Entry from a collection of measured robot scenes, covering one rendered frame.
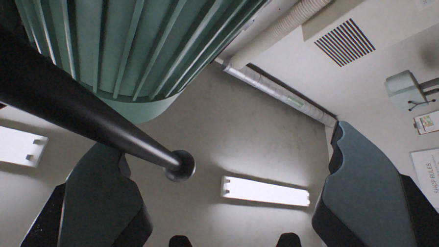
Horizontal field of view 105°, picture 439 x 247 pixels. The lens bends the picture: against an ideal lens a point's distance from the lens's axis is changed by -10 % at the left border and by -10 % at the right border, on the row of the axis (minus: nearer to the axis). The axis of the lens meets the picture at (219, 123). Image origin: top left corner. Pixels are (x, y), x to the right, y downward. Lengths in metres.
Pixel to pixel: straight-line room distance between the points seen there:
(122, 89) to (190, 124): 1.53
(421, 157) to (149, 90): 2.99
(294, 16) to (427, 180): 2.29
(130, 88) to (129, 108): 0.04
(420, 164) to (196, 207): 2.52
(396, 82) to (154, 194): 2.17
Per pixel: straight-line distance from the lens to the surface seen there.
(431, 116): 3.13
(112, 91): 0.19
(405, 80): 2.14
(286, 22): 1.67
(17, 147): 1.49
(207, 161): 1.70
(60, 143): 1.50
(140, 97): 0.19
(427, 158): 3.02
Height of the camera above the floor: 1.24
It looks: 52 degrees up
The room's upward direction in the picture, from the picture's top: 118 degrees counter-clockwise
